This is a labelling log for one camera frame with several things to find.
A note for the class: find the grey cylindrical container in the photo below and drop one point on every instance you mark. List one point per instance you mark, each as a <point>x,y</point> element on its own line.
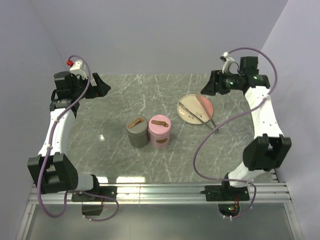
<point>139,141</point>

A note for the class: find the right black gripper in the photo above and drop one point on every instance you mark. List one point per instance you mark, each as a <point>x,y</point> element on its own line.
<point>210,88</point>

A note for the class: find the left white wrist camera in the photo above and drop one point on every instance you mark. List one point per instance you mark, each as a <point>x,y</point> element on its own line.
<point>78,68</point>

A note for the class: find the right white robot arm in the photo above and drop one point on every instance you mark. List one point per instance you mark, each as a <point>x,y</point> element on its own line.
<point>269,145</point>

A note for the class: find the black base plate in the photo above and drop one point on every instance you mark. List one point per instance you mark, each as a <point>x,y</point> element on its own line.
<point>215,193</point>
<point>101,194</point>

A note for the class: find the pink lid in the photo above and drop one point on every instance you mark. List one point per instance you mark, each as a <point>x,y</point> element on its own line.
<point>160,125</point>

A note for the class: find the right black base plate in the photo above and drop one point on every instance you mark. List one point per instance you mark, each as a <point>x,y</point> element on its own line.
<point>215,193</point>

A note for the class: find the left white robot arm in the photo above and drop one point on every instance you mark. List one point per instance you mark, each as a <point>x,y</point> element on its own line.
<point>51,170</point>

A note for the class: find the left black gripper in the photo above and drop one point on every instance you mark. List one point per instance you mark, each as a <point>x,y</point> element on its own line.
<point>102,89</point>

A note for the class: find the aluminium mounting rail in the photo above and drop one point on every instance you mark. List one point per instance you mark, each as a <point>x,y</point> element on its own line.
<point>169,193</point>

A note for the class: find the metal food tongs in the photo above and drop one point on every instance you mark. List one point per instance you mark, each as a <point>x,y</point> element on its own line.
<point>211,124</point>

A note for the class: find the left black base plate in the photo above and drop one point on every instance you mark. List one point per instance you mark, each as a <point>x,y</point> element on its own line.
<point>101,194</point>

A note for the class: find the grey lid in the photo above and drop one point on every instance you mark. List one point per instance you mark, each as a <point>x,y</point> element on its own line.
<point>136,125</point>

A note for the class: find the pink cream plate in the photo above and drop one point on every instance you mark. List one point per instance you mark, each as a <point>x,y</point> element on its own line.
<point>191,103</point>

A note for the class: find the pink cylindrical container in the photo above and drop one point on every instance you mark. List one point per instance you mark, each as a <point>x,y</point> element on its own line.
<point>159,142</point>

